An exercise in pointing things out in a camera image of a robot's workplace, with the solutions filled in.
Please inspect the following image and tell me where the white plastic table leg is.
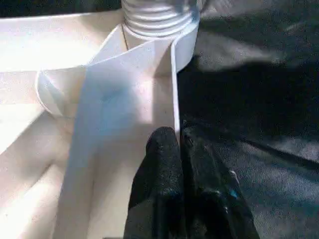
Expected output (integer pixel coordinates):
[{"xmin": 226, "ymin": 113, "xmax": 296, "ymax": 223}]
[{"xmin": 121, "ymin": 0, "xmax": 200, "ymax": 40}]

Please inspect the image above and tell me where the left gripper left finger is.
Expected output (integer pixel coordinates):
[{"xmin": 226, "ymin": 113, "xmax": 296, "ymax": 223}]
[{"xmin": 128, "ymin": 126, "xmax": 185, "ymax": 239}]

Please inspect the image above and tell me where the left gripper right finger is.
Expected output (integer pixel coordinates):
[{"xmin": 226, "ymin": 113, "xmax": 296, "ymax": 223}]
[{"xmin": 180, "ymin": 126, "xmax": 260, "ymax": 239}]

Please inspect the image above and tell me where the black plastic mat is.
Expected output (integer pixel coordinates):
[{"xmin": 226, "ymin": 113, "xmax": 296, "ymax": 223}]
[{"xmin": 0, "ymin": 0, "xmax": 319, "ymax": 239}]

